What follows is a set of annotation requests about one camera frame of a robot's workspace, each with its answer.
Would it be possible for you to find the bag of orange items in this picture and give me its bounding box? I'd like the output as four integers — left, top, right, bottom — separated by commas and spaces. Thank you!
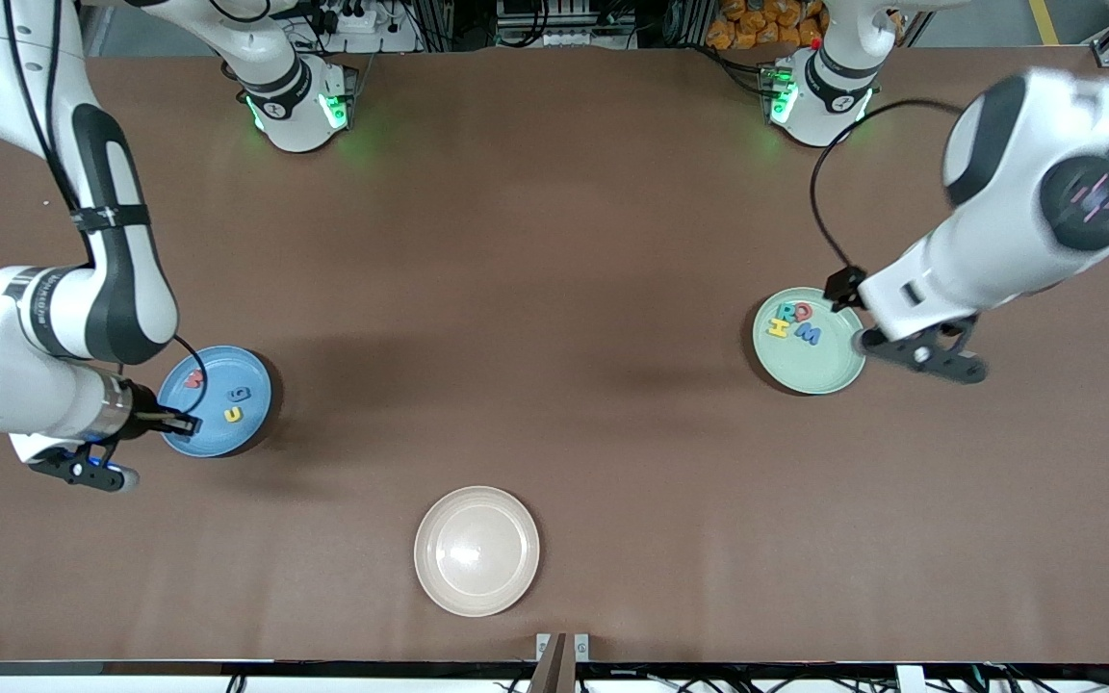
706, 0, 825, 51

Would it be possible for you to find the blue plate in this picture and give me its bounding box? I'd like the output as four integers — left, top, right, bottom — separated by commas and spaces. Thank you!
158, 345, 273, 459

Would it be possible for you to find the white power strip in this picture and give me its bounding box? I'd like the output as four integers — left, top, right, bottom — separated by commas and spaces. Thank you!
309, 0, 377, 35

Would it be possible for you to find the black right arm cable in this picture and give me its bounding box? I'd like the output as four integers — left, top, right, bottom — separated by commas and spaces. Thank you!
1, 0, 209, 417

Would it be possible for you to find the aluminium frame post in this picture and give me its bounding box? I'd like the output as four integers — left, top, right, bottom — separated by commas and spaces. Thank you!
417, 0, 451, 51
665, 0, 714, 49

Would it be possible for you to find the beige plate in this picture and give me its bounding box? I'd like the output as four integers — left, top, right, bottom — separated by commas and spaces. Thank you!
413, 485, 542, 619

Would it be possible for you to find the brown table cover sheet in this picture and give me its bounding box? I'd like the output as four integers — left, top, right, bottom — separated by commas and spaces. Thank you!
0, 46, 1109, 667

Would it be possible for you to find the pale green plate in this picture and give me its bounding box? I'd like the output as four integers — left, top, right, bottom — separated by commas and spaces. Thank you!
752, 287, 869, 397

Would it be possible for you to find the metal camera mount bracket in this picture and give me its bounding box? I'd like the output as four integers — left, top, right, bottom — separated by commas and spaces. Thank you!
528, 631, 591, 693

